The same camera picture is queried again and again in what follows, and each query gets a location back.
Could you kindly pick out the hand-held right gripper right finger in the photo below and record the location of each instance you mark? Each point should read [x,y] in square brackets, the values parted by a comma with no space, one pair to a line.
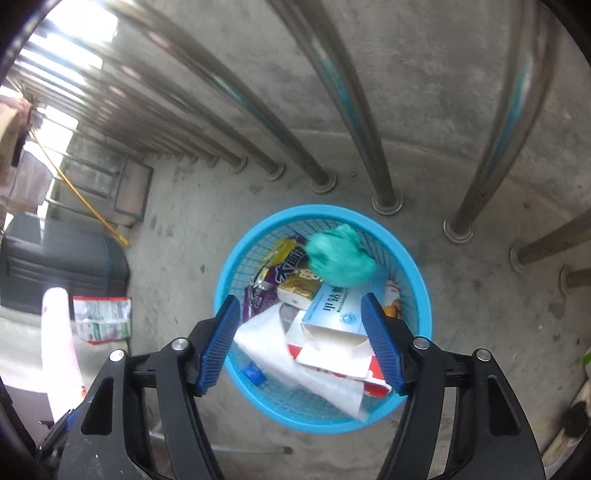
[381,341]

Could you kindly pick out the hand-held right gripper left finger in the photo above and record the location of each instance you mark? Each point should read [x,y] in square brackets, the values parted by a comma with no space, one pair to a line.
[221,341]

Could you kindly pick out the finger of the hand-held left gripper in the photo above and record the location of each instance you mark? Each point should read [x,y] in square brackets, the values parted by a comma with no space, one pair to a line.
[69,419]

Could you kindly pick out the orange white small packet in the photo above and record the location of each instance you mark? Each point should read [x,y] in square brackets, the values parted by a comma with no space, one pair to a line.
[392,300]

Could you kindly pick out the red white snack bag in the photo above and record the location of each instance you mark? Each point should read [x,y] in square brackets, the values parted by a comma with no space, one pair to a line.
[341,364]

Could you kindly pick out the small blue wrapper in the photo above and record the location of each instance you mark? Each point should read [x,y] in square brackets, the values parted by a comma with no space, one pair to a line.
[255,374]

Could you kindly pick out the blue plastic basket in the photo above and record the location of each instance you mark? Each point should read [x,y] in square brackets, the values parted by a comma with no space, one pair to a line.
[425,314]

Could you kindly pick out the white blue medicine box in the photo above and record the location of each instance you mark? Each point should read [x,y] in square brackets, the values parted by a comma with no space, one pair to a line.
[337,314]

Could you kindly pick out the white tissue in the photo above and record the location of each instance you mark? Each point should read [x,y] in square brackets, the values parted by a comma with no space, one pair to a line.
[286,355]

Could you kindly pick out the purple noodle packet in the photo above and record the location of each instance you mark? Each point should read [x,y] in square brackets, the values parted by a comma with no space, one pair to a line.
[277,277]

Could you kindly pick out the green plastic bag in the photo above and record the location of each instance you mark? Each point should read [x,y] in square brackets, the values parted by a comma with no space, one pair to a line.
[341,258]

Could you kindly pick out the gold foil snack packet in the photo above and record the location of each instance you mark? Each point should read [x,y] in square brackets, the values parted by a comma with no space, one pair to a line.
[298,286]

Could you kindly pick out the dark plastic cabinet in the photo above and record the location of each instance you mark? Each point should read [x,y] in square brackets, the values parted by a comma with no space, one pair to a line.
[60,263]

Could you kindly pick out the metal framed panel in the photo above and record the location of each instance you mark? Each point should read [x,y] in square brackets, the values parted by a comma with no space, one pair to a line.
[134,189]

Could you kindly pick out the yellow broom stick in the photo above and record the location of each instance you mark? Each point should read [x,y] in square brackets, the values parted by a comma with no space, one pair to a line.
[79,194]

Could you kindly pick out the green white fluffy garment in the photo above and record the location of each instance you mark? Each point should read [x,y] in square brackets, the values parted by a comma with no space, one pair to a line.
[565,438]

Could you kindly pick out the metal balcony railing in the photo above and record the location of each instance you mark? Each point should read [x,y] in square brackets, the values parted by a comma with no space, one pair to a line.
[346,106]

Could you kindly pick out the grey checked hanging cloth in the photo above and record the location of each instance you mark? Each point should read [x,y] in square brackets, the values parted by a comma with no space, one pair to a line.
[30,180]

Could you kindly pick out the beige hanging jacket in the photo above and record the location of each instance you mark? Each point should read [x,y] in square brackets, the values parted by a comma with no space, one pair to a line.
[9,134]

